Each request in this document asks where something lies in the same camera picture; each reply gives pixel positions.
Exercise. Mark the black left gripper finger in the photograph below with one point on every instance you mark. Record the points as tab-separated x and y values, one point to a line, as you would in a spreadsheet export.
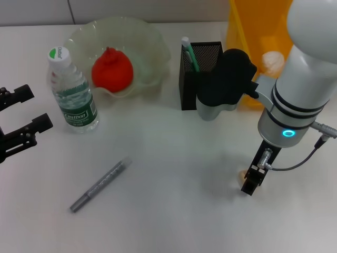
42	123
23	92

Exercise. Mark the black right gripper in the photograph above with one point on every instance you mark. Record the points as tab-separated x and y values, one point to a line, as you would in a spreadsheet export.
263	146

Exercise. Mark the beige eraser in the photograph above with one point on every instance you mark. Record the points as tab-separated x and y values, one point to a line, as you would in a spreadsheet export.
241	177

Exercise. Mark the clear water bottle green label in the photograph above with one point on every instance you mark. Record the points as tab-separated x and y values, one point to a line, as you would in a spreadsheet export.
76	105

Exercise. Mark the grey marker pen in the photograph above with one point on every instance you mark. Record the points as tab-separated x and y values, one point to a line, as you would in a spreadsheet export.
100	184

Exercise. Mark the orange fruit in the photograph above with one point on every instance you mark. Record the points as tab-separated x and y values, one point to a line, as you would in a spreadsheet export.
113	71

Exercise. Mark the white paper ball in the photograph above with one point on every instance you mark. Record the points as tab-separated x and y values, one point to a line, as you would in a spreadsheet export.
272	62

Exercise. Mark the green utility knife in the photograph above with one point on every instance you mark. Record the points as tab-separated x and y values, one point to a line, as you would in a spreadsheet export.
191	55

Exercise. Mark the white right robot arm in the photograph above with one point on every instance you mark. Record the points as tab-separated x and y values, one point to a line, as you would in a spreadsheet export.
302	79

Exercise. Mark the black mesh pen holder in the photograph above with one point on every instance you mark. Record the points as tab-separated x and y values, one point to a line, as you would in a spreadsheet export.
188	89

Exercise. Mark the green glass fruit plate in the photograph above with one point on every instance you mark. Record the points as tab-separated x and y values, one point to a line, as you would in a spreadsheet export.
147	47

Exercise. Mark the yellow plastic bin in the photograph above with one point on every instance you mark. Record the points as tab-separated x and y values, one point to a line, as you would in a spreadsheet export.
252	31

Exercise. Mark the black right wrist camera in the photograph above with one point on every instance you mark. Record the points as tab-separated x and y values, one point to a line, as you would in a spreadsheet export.
226	76

